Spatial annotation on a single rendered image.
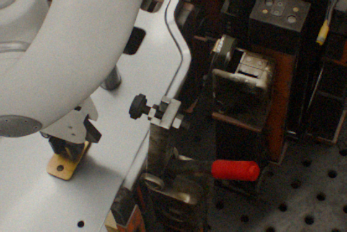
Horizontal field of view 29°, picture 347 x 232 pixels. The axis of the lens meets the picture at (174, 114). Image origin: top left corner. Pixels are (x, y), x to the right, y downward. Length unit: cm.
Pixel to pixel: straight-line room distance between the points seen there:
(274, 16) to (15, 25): 38
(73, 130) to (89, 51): 23
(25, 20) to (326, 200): 73
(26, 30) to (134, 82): 35
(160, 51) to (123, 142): 16
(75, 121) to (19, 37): 17
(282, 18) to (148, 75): 22
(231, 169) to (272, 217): 46
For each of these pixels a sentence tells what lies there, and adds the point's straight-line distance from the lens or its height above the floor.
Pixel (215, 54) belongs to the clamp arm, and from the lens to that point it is 88.
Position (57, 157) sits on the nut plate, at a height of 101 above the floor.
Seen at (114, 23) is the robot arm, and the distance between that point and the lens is 60.
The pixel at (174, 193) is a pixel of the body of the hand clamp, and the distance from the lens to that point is 84.
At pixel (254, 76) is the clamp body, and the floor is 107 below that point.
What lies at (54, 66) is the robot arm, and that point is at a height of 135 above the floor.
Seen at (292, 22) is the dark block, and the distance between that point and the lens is 89.
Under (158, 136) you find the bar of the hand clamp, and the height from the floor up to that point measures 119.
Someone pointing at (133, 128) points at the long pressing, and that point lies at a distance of 94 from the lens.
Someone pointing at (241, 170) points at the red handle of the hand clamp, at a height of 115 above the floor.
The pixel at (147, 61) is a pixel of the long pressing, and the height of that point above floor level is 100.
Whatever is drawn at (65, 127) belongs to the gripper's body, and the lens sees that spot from 81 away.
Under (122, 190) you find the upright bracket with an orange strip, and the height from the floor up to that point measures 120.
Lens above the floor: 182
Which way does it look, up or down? 60 degrees down
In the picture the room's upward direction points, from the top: 8 degrees counter-clockwise
